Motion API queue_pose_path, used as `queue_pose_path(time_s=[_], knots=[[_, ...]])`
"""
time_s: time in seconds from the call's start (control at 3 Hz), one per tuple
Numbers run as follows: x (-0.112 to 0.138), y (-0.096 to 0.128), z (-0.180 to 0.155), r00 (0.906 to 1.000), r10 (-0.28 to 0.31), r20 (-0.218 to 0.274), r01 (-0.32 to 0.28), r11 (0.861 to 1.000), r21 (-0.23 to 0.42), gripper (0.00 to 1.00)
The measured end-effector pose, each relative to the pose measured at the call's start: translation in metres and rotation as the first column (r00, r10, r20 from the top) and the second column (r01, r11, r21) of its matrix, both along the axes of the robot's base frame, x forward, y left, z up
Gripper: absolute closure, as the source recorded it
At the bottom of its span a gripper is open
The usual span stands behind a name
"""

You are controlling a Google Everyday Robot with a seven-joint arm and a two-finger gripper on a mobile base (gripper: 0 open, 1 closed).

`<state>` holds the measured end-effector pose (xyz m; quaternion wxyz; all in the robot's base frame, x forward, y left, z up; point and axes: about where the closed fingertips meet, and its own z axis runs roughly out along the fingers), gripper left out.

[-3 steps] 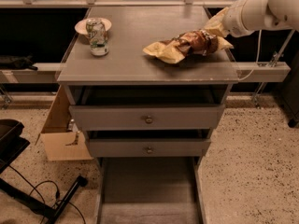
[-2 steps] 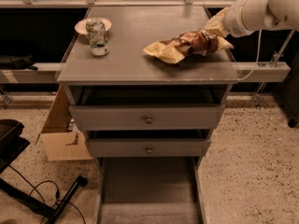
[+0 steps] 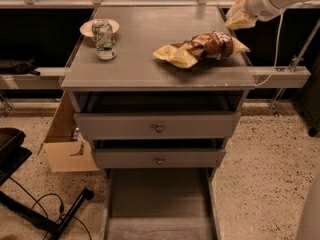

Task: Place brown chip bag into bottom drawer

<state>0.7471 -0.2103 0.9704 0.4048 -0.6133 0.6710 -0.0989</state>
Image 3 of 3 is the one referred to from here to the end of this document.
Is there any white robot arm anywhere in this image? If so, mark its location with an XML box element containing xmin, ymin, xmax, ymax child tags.
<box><xmin>225</xmin><ymin>0</ymin><xmax>320</xmax><ymax>240</ymax></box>

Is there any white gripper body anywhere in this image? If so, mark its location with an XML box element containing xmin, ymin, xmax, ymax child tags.
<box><xmin>245</xmin><ymin>0</ymin><xmax>283</xmax><ymax>22</ymax></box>

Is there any green soda can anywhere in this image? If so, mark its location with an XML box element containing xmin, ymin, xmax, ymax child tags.
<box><xmin>91</xmin><ymin>19</ymin><xmax>116</xmax><ymax>60</ymax></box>

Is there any grey bottom drawer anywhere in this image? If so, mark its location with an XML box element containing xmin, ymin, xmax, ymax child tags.
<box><xmin>101</xmin><ymin>168</ymin><xmax>222</xmax><ymax>240</ymax></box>

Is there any black floor cable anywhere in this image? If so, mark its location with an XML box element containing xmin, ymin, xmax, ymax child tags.
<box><xmin>8</xmin><ymin>176</ymin><xmax>93</xmax><ymax>240</ymax></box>

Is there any grey top drawer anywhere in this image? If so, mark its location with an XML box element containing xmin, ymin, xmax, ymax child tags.
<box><xmin>74</xmin><ymin>92</ymin><xmax>240</xmax><ymax>140</ymax></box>

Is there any open cardboard box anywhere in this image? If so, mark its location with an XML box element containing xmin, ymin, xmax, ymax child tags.
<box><xmin>43</xmin><ymin>93</ymin><xmax>98</xmax><ymax>173</ymax></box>

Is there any brown chip bag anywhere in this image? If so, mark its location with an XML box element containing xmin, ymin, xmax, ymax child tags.
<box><xmin>153</xmin><ymin>31</ymin><xmax>250</xmax><ymax>69</ymax></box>

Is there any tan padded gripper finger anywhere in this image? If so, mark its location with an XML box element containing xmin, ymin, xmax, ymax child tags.
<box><xmin>225</xmin><ymin>0</ymin><xmax>256</xmax><ymax>30</ymax></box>

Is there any metal railing frame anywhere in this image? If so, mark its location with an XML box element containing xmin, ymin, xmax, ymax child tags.
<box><xmin>0</xmin><ymin>0</ymin><xmax>320</xmax><ymax>118</ymax></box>

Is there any grey drawer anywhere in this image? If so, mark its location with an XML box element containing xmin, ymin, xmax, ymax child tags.
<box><xmin>94</xmin><ymin>139</ymin><xmax>225</xmax><ymax>168</ymax></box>
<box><xmin>101</xmin><ymin>168</ymin><xmax>222</xmax><ymax>240</ymax></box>
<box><xmin>74</xmin><ymin>92</ymin><xmax>240</xmax><ymax>140</ymax></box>

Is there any grey middle drawer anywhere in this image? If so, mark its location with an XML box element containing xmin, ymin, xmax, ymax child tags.
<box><xmin>94</xmin><ymin>139</ymin><xmax>225</xmax><ymax>168</ymax></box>

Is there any small white plate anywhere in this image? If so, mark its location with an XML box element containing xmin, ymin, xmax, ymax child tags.
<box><xmin>80</xmin><ymin>19</ymin><xmax>120</xmax><ymax>38</ymax></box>

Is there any white hanging cable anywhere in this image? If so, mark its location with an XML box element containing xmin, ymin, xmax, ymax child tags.
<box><xmin>255</xmin><ymin>13</ymin><xmax>285</xmax><ymax>88</ymax></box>

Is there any black cloth on rail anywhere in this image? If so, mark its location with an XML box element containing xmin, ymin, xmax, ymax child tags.
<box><xmin>0</xmin><ymin>59</ymin><xmax>40</xmax><ymax>76</ymax></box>

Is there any grey drawer cabinet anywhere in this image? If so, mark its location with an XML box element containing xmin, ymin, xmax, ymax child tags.
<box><xmin>60</xmin><ymin>5</ymin><xmax>257</xmax><ymax>177</ymax></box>

